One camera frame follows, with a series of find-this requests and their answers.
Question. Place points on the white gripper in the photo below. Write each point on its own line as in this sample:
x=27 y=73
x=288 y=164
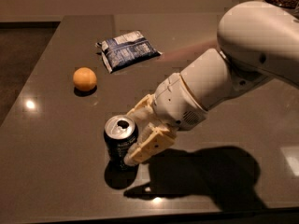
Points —
x=176 y=103

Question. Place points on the dark blue pepsi can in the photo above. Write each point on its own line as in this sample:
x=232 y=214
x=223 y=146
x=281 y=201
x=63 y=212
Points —
x=120 y=133

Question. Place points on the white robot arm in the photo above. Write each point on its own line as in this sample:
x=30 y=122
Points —
x=257 y=42

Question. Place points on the blue white snack bag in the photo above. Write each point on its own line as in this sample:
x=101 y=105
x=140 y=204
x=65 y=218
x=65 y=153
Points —
x=124 y=50

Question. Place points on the orange fruit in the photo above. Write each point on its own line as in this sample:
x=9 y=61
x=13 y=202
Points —
x=84 y=79

